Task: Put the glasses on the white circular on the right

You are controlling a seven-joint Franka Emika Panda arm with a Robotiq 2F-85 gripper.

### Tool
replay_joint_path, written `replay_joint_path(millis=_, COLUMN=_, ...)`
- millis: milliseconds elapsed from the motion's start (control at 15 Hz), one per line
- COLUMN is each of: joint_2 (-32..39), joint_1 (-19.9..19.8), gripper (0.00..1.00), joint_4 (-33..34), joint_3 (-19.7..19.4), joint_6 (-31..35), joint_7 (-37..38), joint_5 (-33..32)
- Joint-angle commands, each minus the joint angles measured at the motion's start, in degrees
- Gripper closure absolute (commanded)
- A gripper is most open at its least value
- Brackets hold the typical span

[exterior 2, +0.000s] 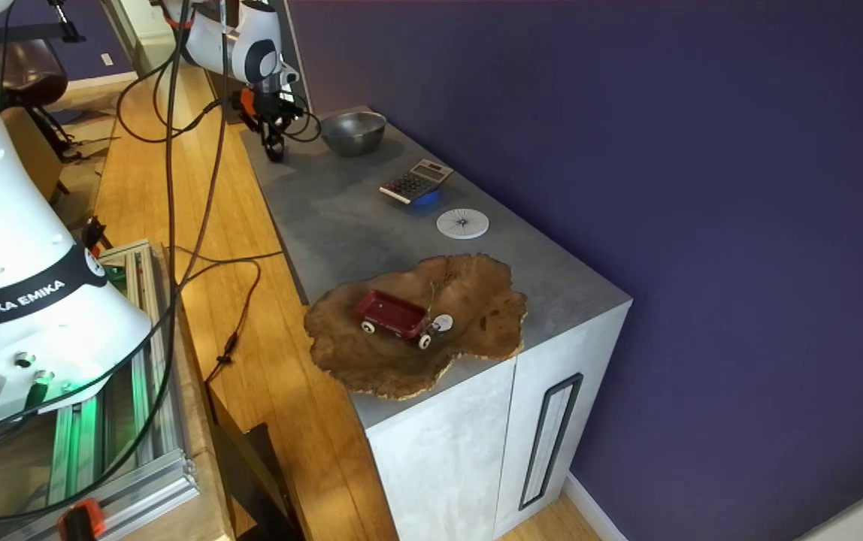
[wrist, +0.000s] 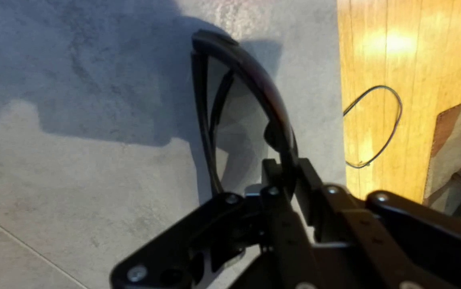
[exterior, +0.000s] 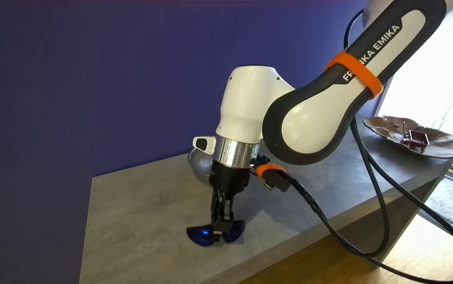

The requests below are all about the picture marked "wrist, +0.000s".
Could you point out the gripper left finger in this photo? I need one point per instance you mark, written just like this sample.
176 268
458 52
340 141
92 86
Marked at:
214 237

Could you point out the black glasses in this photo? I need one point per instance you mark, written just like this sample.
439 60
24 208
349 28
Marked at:
250 108

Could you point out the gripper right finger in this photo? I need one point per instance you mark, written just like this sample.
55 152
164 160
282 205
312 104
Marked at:
379 237

